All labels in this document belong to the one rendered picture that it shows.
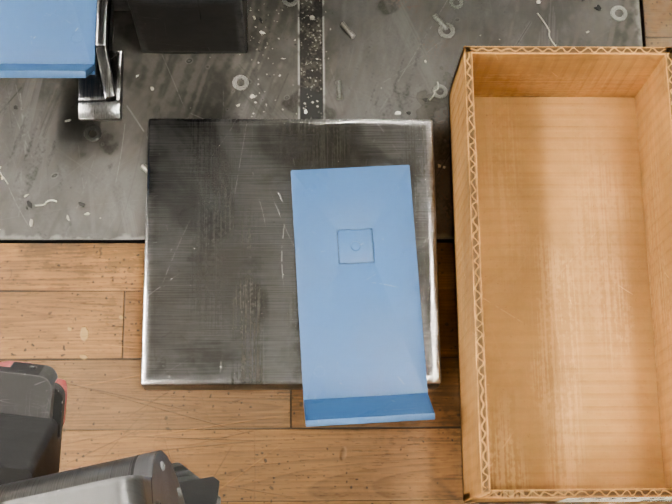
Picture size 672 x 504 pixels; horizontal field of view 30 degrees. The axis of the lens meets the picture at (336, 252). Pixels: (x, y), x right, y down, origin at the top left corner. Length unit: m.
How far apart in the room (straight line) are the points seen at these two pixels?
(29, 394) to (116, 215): 0.25
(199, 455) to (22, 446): 0.24
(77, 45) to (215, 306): 0.16
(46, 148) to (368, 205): 0.20
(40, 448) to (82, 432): 0.23
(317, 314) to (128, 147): 0.16
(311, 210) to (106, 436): 0.18
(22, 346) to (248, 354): 0.13
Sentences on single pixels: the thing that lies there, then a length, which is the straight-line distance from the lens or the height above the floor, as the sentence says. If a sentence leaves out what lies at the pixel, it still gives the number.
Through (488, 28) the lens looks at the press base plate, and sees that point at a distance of 0.81.
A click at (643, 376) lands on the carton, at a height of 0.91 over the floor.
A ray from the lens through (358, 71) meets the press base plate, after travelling 0.79.
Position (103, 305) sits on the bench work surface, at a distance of 0.75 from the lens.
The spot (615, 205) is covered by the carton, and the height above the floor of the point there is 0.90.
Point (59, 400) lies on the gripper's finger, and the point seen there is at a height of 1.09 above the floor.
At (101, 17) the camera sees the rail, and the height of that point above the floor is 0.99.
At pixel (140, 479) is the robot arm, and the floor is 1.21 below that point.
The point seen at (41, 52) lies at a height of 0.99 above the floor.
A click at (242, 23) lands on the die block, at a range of 0.75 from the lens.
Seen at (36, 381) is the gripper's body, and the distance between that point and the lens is 0.53.
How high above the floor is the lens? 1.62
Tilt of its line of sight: 75 degrees down
